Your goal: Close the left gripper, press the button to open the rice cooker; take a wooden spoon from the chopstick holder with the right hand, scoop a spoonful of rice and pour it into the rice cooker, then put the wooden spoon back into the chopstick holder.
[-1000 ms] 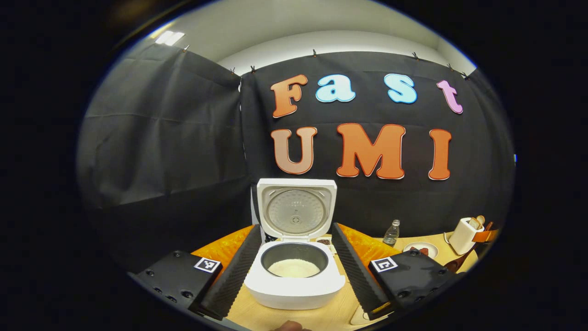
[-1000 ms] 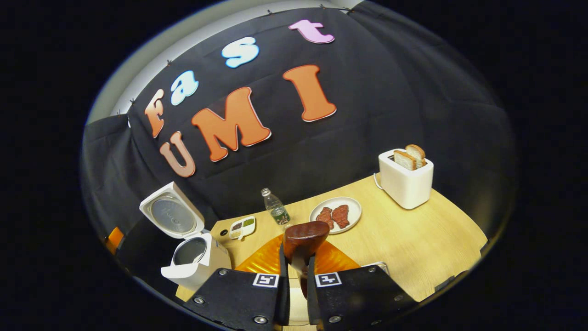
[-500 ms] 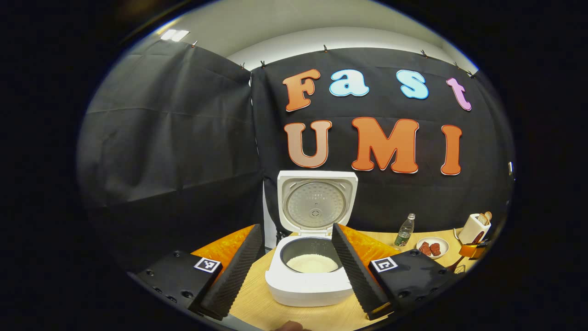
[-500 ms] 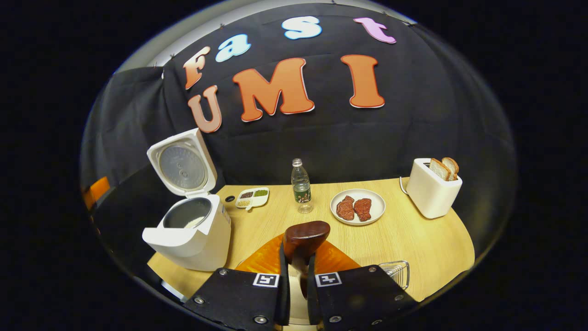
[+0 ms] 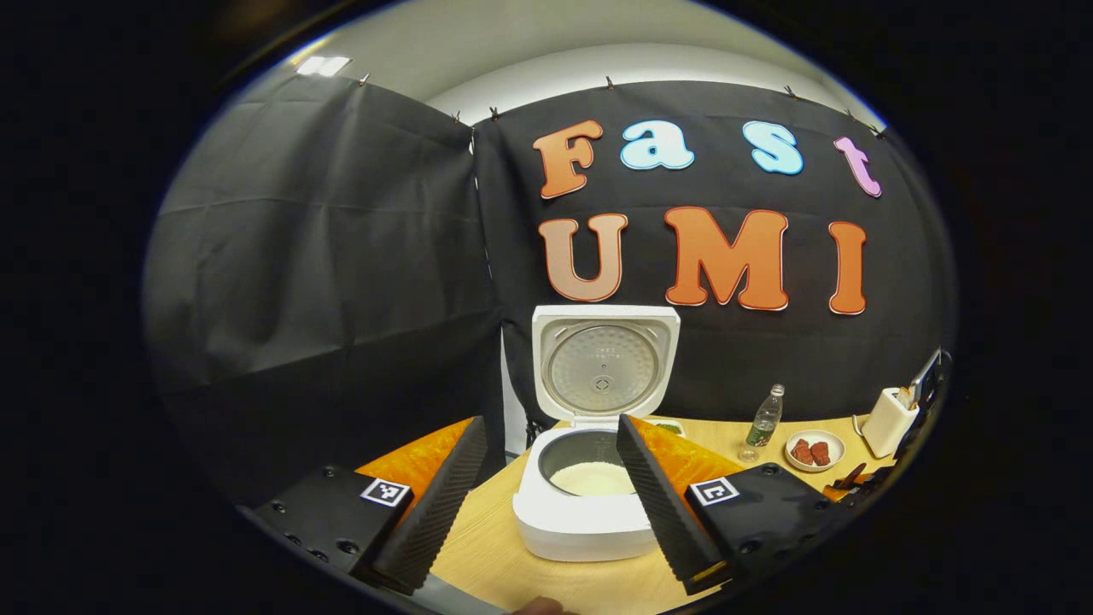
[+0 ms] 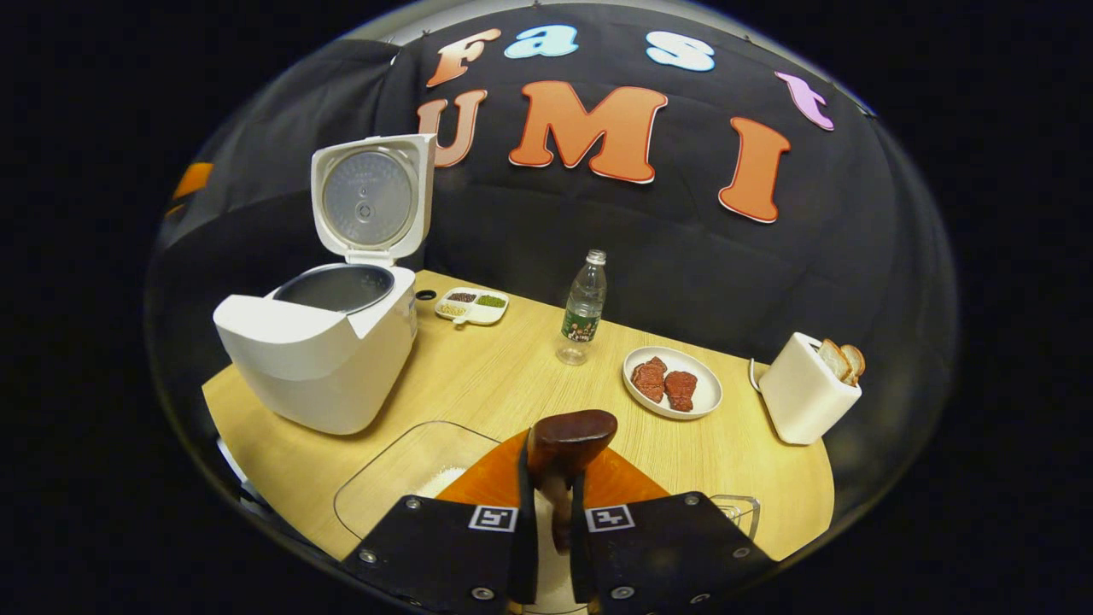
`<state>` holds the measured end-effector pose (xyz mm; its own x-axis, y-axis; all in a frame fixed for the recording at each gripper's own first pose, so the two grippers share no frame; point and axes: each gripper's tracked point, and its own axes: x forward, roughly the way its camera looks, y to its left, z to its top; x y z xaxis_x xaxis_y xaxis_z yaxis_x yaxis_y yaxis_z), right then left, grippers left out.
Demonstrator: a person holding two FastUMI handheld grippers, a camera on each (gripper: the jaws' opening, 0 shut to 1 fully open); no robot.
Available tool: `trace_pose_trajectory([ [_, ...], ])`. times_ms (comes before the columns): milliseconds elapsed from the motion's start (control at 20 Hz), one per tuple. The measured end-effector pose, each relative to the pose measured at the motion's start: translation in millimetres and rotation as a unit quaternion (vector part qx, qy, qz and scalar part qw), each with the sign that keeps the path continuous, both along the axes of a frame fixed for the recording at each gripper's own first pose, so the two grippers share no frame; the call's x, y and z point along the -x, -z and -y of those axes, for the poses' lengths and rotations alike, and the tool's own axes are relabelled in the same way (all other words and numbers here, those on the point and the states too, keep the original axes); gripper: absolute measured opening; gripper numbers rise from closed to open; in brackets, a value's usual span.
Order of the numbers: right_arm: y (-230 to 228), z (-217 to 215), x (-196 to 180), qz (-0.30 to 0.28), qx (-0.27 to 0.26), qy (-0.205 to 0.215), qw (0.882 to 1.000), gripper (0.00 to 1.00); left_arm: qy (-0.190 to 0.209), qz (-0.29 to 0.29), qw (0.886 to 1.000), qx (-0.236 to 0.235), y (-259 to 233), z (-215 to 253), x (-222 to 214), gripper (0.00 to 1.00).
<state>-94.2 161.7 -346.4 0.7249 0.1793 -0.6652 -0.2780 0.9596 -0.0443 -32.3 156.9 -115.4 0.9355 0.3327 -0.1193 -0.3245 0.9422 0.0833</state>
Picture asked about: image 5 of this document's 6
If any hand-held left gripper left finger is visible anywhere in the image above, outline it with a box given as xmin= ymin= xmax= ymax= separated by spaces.
xmin=237 ymin=416 xmax=490 ymax=596

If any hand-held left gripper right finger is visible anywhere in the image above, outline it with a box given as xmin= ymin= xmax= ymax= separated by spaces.
xmin=615 ymin=414 xmax=855 ymax=597

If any white rice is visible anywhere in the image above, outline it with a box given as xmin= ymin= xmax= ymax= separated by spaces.
xmin=551 ymin=461 xmax=638 ymax=498

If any white rice cooker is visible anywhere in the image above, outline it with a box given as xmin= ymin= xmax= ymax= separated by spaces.
xmin=512 ymin=305 xmax=682 ymax=563

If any white round plate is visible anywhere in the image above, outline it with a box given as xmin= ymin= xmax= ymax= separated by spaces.
xmin=784 ymin=429 xmax=847 ymax=473

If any white toaster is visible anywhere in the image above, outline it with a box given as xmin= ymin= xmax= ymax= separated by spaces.
xmin=860 ymin=387 xmax=921 ymax=460

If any clear plastic water bottle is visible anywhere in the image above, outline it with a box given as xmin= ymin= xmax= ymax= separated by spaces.
xmin=739 ymin=384 xmax=786 ymax=464

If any black backdrop cloth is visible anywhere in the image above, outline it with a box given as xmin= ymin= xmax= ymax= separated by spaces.
xmin=141 ymin=73 xmax=957 ymax=509

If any ceiling light panel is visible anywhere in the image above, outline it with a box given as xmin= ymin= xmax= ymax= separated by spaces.
xmin=295 ymin=56 xmax=354 ymax=79

